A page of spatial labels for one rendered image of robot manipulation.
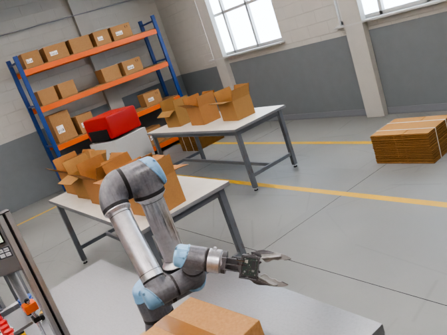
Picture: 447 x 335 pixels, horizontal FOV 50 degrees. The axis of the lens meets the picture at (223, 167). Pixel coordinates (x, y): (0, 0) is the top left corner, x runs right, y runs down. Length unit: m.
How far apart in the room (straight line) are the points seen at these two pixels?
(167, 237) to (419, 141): 3.64
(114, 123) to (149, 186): 5.48
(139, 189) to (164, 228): 0.17
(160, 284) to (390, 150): 3.94
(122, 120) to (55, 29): 3.20
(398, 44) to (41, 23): 6.31
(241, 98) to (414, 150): 2.03
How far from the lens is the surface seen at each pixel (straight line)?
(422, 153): 5.07
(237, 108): 5.70
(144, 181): 1.66
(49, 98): 8.84
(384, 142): 5.21
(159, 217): 1.71
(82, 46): 9.17
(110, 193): 1.64
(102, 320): 2.28
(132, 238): 1.60
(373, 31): 6.91
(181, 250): 1.52
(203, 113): 6.16
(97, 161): 4.46
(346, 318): 1.71
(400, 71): 6.84
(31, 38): 9.71
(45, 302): 1.90
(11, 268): 1.86
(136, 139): 7.28
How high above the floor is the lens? 1.84
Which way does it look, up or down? 15 degrees down
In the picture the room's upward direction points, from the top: 19 degrees counter-clockwise
